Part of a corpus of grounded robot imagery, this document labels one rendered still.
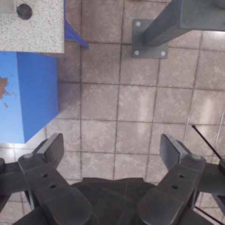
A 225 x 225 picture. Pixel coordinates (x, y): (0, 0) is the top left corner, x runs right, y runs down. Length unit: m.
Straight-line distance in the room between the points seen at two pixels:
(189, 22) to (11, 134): 0.96
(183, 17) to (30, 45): 0.55
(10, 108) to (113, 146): 0.97
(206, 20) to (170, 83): 0.99
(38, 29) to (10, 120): 0.51
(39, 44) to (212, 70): 1.39
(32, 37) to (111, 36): 0.82
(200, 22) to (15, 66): 0.80
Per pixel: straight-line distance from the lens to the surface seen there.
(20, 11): 0.72
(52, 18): 0.71
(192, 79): 1.58
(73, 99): 1.47
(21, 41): 0.75
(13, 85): 0.95
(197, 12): 0.56
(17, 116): 0.97
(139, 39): 1.43
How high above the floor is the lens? 1.40
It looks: 75 degrees down
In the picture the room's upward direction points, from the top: 178 degrees clockwise
